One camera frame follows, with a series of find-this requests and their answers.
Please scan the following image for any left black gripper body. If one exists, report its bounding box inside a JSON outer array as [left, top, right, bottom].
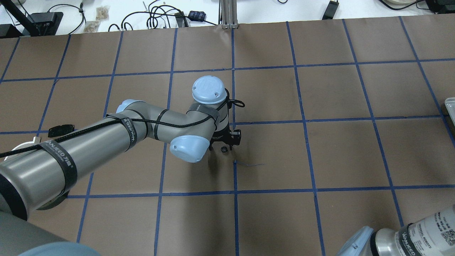
[[209, 129, 242, 151]]

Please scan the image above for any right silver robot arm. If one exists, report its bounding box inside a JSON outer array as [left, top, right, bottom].
[[336, 206, 455, 256]]

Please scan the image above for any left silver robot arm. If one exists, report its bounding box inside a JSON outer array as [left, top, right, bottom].
[[0, 75, 245, 256]]

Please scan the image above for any silver ribbed metal tray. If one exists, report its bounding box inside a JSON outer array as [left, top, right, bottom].
[[444, 97, 455, 126]]

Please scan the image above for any black power adapter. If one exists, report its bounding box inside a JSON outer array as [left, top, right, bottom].
[[322, 0, 339, 20]]

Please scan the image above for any bag of small parts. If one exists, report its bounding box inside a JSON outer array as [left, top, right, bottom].
[[95, 5, 109, 21]]

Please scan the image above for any aluminium frame post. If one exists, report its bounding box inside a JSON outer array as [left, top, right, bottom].
[[219, 0, 239, 29]]

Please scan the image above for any white curved plastic bracket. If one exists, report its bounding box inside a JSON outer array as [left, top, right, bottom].
[[13, 137, 41, 155]]

